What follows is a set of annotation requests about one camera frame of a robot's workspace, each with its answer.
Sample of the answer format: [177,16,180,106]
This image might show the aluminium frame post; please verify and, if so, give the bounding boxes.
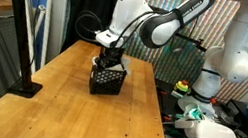
[2,0,49,75]

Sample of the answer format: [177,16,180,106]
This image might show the striped colourful cloth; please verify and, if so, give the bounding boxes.
[111,0,248,105]

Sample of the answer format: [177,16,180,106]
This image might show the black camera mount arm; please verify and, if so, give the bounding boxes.
[173,32,210,54]

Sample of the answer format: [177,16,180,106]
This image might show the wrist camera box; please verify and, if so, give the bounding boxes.
[93,28,127,51]

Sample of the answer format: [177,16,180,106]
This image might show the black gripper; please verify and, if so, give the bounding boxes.
[98,44,125,69]

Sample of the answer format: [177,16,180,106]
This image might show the white towel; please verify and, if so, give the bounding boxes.
[91,51,133,76]

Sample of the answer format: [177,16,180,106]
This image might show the white VR headset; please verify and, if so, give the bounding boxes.
[170,100,246,138]

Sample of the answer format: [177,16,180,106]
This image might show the black pole with base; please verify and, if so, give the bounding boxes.
[0,0,58,102]

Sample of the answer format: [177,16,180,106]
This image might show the black camera cable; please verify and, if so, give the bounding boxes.
[71,0,176,56]

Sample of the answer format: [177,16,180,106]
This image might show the black perforated basket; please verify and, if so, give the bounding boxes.
[86,61,129,100]

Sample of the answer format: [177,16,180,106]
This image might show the yellow emergency stop button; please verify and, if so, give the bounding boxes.
[171,78,191,98]

